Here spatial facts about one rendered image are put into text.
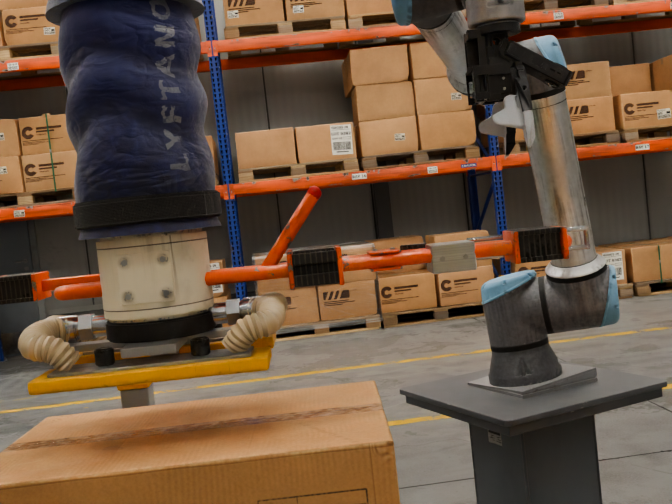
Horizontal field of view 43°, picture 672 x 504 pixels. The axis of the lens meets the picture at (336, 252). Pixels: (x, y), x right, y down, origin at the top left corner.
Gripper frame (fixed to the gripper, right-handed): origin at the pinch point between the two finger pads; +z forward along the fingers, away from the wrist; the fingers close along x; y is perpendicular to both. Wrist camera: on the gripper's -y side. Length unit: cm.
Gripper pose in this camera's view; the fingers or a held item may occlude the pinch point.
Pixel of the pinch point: (522, 152)
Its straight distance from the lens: 138.0
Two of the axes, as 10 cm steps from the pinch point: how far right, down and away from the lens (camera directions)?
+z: 1.1, 9.9, 0.5
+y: -9.9, 1.1, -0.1
